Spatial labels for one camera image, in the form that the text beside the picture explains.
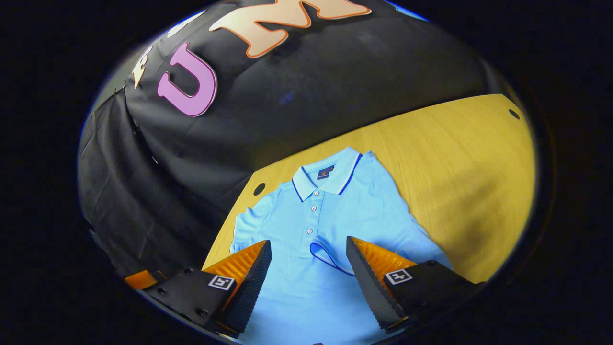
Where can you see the black backdrop cloth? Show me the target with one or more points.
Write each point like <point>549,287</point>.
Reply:
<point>287,96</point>

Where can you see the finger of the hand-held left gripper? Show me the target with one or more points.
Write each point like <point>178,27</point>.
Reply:
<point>141,280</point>

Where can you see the light blue polo T-shirt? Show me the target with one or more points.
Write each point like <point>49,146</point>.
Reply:
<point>335,211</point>

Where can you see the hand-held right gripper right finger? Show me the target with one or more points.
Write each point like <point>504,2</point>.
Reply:
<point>366,282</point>

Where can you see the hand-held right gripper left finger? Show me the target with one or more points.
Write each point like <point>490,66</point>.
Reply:
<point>251,287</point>

